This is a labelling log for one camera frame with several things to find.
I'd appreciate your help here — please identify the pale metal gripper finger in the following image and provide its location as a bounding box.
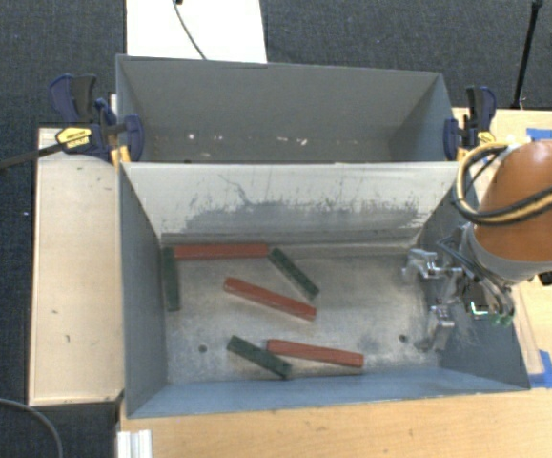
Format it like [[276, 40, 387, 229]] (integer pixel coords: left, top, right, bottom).
[[415, 304, 457, 352], [400, 248, 449, 285]]

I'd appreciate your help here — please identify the red-brown flat block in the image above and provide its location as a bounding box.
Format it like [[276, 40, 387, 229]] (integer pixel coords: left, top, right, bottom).
[[222, 276, 318, 323], [173, 242, 270, 262], [265, 338, 366, 369]]

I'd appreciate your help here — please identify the grey metal bin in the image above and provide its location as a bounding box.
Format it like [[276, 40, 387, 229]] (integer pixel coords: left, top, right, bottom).
[[114, 53, 532, 421]]

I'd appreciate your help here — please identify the pale wood flat board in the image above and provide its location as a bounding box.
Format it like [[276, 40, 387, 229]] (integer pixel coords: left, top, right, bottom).
[[27, 126, 125, 407]]

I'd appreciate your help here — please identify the dark green flat block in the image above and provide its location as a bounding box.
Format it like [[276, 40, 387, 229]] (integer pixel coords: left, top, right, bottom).
[[266, 247, 321, 302], [225, 334, 295, 382], [160, 246, 182, 313]]

